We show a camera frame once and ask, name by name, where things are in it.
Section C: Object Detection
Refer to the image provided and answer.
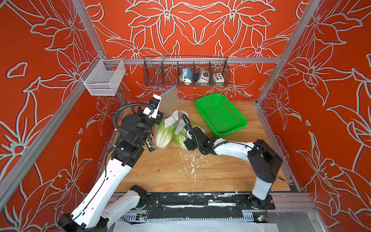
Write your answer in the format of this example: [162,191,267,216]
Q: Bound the chinese cabbage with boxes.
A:
[155,120,178,149]

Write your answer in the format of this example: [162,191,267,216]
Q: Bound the clear zip-top bag blue seal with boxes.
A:
[152,87,189,150]

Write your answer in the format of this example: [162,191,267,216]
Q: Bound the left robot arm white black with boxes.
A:
[58,98,163,232]

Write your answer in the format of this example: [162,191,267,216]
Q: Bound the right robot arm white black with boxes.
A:
[182,114,283,209]

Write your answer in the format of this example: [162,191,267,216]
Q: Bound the green plastic basket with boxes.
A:
[195,93,247,137]

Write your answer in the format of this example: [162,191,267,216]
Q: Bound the blue white device in basket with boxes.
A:
[179,68,193,85]

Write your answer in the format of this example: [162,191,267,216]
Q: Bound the white round dial device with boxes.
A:
[194,69,210,84]

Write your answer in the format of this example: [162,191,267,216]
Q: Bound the white button box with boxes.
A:
[213,72,225,86]

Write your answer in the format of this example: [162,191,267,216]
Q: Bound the black wire wall basket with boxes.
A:
[143,55,231,87]

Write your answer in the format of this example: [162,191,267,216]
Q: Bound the clear acrylic wall bin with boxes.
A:
[80,56,126,97]

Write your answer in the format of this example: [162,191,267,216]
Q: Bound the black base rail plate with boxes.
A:
[137,192,276,223]

